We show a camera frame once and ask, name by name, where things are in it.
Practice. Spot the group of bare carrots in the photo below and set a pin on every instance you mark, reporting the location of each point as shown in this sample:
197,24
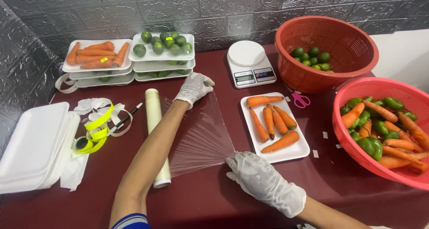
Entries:
277,121

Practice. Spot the red plastic basket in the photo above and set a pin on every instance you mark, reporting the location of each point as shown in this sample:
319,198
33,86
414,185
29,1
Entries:
348,37

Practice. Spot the person's right hand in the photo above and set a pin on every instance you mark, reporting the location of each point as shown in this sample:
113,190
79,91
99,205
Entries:
264,183

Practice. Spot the black and white pen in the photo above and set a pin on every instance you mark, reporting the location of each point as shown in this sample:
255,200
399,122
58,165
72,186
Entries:
125,118

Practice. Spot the person's left fingers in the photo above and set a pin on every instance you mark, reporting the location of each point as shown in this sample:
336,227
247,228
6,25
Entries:
201,78

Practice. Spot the pink plastic basket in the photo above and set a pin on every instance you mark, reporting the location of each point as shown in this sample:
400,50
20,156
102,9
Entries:
402,88

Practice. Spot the yellow label tape roll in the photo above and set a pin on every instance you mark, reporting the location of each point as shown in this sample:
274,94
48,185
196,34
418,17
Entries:
95,135

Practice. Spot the blue striped sleeve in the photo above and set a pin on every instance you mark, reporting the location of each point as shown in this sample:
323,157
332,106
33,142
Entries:
132,222

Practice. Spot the stack of empty foam trays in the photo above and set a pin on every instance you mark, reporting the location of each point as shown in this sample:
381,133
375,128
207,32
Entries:
33,145

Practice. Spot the white backing paper strips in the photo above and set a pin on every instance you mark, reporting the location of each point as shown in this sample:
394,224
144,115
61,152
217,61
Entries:
90,105

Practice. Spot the heap of carrots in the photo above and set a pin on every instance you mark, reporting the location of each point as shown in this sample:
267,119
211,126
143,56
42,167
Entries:
395,144

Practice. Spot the heap of green peppers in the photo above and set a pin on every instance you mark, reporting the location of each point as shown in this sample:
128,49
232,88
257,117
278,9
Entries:
370,146

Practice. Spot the person's right fingers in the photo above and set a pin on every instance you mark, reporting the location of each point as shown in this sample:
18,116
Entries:
239,163

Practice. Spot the clear cling film sheet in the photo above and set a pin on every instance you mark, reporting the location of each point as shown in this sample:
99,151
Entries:
201,135

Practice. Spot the wrapped tray of limes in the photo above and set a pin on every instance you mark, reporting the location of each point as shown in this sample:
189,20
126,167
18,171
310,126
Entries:
157,75
150,66
162,44

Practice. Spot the pink scissors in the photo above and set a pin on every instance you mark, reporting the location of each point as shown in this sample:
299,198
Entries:
299,100

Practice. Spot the pile of loose limes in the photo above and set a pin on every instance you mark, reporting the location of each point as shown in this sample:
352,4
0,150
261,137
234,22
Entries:
313,58

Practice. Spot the person's left hand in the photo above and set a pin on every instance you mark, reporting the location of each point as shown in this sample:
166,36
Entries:
192,88

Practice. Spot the white paper sheet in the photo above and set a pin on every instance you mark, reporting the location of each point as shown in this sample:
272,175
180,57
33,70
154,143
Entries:
73,172

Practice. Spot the white digital kitchen scale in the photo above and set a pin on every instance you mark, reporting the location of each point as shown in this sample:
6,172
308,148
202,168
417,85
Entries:
246,54

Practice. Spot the wrapped tray of green peppers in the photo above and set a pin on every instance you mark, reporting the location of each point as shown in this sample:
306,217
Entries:
104,81

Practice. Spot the cling film roll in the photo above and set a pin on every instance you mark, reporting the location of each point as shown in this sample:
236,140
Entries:
153,111

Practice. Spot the wrapped tray of carrots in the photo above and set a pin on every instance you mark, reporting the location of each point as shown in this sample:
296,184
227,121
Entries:
97,54

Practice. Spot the wrapped white foam tray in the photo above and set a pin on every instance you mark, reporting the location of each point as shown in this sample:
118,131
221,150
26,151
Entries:
100,74

